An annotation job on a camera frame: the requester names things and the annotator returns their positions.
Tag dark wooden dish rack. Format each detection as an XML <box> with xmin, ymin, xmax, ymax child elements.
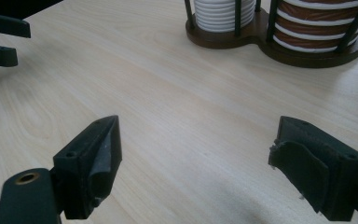
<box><xmin>184</xmin><ymin>0</ymin><xmax>358</xmax><ymax>69</ymax></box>

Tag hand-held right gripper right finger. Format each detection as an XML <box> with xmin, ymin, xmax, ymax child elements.
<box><xmin>268</xmin><ymin>115</ymin><xmax>358</xmax><ymax>222</ymax></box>

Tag stack of brown cups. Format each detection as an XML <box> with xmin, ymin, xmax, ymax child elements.
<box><xmin>272</xmin><ymin>0</ymin><xmax>358</xmax><ymax>54</ymax></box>

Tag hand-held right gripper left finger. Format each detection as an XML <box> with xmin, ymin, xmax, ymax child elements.
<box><xmin>52</xmin><ymin>115</ymin><xmax>123</xmax><ymax>220</ymax></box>

